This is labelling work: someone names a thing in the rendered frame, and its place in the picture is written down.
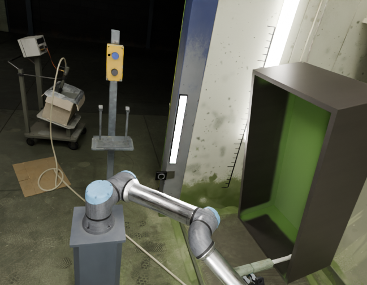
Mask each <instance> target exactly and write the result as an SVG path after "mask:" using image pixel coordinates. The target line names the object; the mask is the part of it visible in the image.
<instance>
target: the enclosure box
mask: <svg viewBox="0 0 367 285"><path fill-rule="evenodd" d="M366 178H367V83H363V82H362V81H358V80H355V79H352V78H350V77H346V76H343V75H341V74H338V73H335V72H332V71H329V70H326V69H324V68H320V67H317V66H314V65H312V64H309V63H305V62H304V63H303V62H295V63H289V64H281V65H277V66H270V67H264V68H257V69H253V70H252V81H251V92H250V98H249V109H248V120H247V131H246V137H245V148H244V159H243V170H242V177H241V188H240V198H239V210H238V218H239V219H240V221H241V223H242V224H243V225H244V227H245V228H246V229H247V231H248V232H249V233H250V235H251V236H252V238H253V239H254V240H255V242H256V243H257V244H258V246H259V247H260V248H261V250H262V251H263V252H264V254H265V256H266V257H267V258H270V259H271V260H275V259H278V258H282V257H286V256H289V255H290V254H291V259H290V260H287V261H283V262H279V263H277V264H274V265H273V266H274V268H275V269H276V271H277V272H278V273H279V275H280V276H281V277H282V279H283V280H284V281H285V283H286V284H289V283H291V282H294V281H296V280H298V279H300V278H303V277H305V276H307V275H309V274H312V273H314V272H316V271H319V270H321V269H323V268H326V267H328V266H330V265H331V263H332V260H333V258H334V256H335V253H336V250H337V248H338V246H339V243H340V241H341V239H342V236H343V234H344V231H345V229H346V227H347V224H348V221H349V219H350V217H351V214H352V212H353V210H354V207H355V205H356V203H357V200H358V197H359V195H360V193H361V190H362V188H363V186H364V183H365V181H366Z"/></svg>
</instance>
